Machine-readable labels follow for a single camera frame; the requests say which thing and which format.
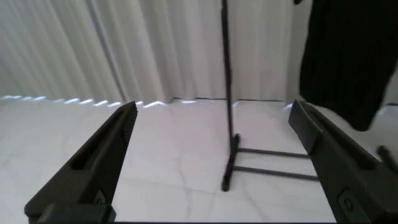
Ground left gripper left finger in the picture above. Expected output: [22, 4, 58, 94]
[24, 100, 139, 223]

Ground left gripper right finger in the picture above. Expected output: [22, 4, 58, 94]
[288, 99, 398, 223]

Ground black t-shirt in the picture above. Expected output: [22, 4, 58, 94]
[294, 0, 398, 132]

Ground black clothes rack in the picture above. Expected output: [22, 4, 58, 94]
[220, 0, 398, 192]

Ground white curtain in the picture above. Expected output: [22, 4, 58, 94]
[0, 0, 398, 108]

